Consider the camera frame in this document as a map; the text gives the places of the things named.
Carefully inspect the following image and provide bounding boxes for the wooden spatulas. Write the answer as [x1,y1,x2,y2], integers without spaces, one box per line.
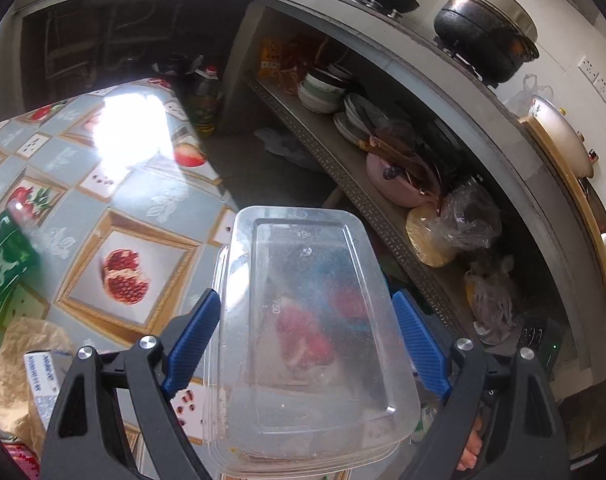
[358,127,424,161]

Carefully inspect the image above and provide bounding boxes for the white plastic bag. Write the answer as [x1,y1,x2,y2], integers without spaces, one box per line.
[503,74,554,116]

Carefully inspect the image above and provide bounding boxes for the tiled shelf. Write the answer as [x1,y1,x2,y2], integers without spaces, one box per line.
[243,72,464,331]

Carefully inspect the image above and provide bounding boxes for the wooden cutting board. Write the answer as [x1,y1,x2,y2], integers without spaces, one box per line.
[520,115,606,321]

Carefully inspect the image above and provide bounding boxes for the plastic bag with food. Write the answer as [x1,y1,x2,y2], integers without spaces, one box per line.
[464,255,516,346]

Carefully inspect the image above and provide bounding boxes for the red snack bag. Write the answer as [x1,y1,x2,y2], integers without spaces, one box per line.
[3,442,41,480]

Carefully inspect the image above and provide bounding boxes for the stack of white plates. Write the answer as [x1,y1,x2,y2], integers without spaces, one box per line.
[333,92,384,146]

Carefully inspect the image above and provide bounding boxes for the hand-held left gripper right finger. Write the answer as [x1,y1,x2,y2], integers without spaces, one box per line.
[392,290,569,480]

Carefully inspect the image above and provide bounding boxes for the stack of white bowls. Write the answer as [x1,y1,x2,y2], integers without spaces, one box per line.
[297,62,354,113]

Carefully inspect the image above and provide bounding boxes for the grey concrete counter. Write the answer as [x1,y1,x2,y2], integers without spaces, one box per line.
[13,0,604,386]

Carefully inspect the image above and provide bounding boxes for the clear plastic container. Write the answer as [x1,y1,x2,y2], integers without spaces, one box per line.
[203,205,421,480]

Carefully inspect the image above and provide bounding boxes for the crumpled grey rag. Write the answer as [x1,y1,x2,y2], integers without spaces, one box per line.
[253,127,324,166]

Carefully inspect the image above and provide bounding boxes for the white blue-print box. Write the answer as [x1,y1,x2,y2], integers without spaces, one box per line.
[23,350,71,428]

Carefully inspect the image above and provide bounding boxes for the orange snack packets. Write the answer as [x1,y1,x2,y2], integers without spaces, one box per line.
[258,35,319,81]

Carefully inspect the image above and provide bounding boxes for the brown paper bag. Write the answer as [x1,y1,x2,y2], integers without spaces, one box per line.
[0,317,76,451]

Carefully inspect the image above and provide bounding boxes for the yellow round disc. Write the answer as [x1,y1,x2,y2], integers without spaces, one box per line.
[405,205,459,268]

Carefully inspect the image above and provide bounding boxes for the white enamel basin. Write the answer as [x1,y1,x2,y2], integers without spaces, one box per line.
[528,95,596,178]

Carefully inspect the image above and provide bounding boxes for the clear crumpled plastic bag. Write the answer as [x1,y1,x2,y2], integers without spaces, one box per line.
[438,180,503,251]

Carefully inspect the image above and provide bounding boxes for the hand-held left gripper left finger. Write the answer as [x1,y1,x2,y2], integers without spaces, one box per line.
[40,289,222,480]

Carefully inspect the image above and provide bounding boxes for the white wall socket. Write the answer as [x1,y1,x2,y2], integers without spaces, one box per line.
[578,56,606,103]

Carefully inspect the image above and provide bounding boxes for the pink plastic basin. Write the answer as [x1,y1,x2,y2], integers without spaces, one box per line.
[365,152,441,208]

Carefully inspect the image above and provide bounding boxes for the cooking oil bottle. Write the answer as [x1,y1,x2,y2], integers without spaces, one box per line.
[190,65,224,138]

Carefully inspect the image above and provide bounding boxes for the black cooking pot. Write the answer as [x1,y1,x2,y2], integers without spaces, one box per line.
[433,0,540,86]

